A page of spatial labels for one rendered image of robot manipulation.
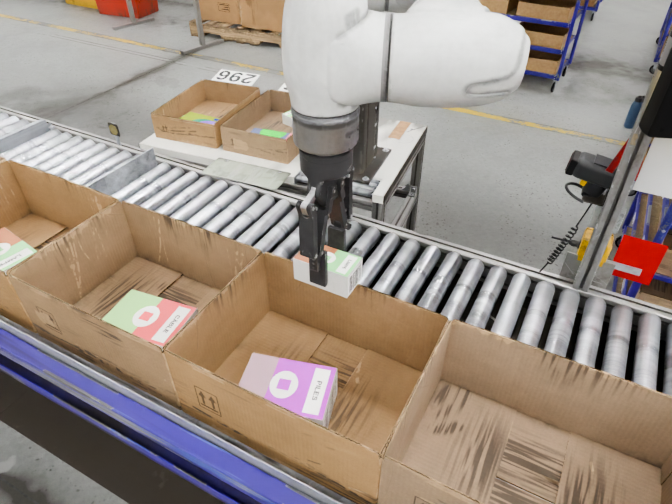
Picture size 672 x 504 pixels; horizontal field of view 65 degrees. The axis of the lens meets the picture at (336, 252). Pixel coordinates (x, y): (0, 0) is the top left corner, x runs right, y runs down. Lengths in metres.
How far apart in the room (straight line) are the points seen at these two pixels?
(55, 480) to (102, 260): 1.03
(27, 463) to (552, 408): 1.76
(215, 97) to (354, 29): 1.88
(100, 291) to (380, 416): 0.69
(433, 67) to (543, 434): 0.67
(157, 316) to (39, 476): 1.17
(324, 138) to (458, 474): 0.58
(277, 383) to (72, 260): 0.55
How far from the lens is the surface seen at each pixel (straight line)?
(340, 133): 0.68
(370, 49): 0.63
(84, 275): 1.29
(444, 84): 0.64
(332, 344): 1.09
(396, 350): 1.04
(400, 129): 2.20
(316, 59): 0.64
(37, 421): 1.48
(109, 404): 1.05
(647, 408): 0.97
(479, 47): 0.64
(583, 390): 0.97
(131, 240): 1.35
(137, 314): 1.12
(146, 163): 2.03
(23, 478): 2.20
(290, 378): 0.95
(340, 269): 0.83
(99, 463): 1.35
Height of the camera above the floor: 1.71
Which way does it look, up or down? 39 degrees down
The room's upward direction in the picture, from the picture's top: straight up
